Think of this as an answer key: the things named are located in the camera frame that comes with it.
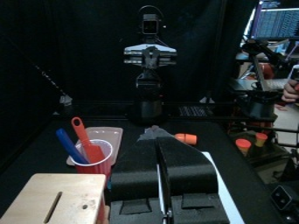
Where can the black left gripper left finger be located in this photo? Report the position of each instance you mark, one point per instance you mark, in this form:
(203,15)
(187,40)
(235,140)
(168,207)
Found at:
(133,172)

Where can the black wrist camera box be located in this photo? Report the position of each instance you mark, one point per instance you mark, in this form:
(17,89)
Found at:
(149,25)

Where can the light wooden box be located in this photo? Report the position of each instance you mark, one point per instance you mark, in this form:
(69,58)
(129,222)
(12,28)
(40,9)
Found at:
(57,198)

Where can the red toy spatula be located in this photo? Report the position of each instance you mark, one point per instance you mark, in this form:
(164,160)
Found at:
(85,143)

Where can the orange capped yellow bottle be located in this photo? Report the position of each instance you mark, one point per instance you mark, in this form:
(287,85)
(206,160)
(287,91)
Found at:
(260,139)
(243,145)

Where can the black diagonal frame rod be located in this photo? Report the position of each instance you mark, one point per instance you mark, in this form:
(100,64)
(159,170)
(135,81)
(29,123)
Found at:
(51,80)

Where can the person's hand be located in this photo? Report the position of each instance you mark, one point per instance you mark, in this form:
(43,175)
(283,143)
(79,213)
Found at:
(290,91)

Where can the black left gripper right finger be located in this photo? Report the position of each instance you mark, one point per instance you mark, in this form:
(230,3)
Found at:
(191,175)

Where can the white paper sheet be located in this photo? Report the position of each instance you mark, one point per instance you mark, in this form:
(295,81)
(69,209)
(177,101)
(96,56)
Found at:
(226,192)

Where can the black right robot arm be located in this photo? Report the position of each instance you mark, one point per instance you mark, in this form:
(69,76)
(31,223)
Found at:
(147,99)

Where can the red plastic cup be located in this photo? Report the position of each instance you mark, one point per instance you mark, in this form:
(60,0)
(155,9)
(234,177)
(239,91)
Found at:
(95,166)

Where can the small black camera device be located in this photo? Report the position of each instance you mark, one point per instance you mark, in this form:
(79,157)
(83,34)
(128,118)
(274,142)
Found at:
(284,198)

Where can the small orange block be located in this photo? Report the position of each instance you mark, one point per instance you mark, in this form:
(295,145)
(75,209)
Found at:
(187,138)

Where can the computer monitor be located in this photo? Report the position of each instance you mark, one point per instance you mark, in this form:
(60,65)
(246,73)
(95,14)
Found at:
(276,23)

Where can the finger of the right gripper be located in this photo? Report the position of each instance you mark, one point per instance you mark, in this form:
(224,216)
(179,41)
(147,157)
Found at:
(155,58)
(147,58)

